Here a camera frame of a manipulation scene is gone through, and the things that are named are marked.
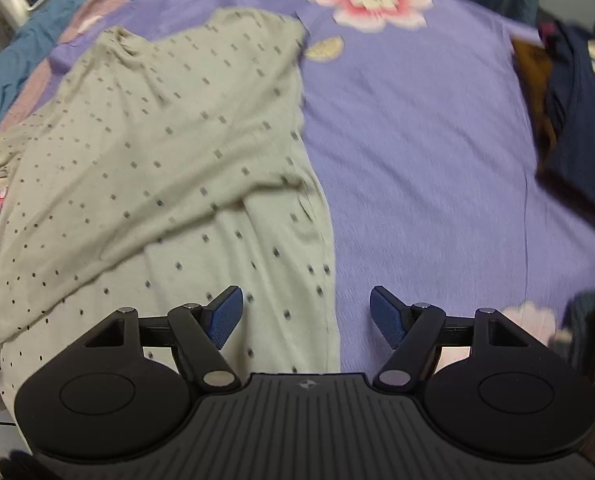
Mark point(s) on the navy printed shirt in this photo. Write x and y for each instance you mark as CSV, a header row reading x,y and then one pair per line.
x,y
582,135

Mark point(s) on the grey-blue cloth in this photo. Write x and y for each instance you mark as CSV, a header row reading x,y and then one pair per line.
x,y
582,312

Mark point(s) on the folded brown garment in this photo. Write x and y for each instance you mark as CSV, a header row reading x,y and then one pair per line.
x,y
532,70

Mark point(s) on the blue bedsheet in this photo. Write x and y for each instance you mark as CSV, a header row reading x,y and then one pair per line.
x,y
27,30

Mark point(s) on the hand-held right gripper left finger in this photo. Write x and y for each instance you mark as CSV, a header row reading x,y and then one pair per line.
x,y
225,317

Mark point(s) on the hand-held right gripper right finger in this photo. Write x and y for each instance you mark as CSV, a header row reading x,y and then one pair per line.
x,y
387,317

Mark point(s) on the purple floral blanket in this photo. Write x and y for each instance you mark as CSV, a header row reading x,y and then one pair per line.
x,y
417,160

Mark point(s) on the pale green polka dot garment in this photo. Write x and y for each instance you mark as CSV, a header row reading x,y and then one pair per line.
x,y
152,160

